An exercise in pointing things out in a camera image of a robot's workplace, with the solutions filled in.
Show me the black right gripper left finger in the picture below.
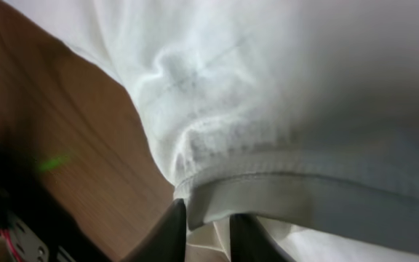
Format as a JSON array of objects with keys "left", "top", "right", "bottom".
[{"left": 123, "top": 199, "right": 187, "bottom": 262}]

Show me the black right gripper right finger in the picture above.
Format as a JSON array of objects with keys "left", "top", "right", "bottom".
[{"left": 230, "top": 214, "right": 295, "bottom": 262}]

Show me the white printed t-shirt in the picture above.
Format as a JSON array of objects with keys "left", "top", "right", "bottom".
[{"left": 12, "top": 0, "right": 419, "bottom": 261}]

